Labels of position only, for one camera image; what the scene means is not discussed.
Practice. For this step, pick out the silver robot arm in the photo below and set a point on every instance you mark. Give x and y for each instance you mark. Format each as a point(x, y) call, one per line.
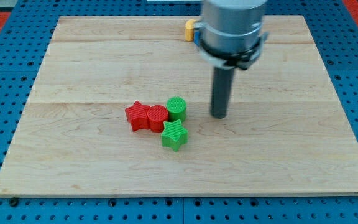
point(231, 26)

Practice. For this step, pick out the green cylinder block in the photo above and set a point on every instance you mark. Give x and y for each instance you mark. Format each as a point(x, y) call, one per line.
point(176, 107)

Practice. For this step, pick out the red cylinder block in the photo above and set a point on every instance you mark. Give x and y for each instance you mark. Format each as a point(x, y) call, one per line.
point(157, 115)

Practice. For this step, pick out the green star block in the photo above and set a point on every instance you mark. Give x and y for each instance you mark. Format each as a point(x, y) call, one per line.
point(174, 135)

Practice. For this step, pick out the red star block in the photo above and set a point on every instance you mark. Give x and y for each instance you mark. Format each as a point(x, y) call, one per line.
point(137, 116)

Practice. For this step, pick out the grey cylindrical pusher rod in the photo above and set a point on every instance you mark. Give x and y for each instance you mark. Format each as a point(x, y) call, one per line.
point(220, 92)

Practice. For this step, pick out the yellow block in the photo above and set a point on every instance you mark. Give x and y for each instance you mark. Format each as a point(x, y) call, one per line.
point(189, 30)

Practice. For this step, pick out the blue block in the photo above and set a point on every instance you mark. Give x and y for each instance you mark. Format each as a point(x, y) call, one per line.
point(196, 37)

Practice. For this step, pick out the wooden board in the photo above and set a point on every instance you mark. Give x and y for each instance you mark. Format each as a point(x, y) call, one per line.
point(285, 133)

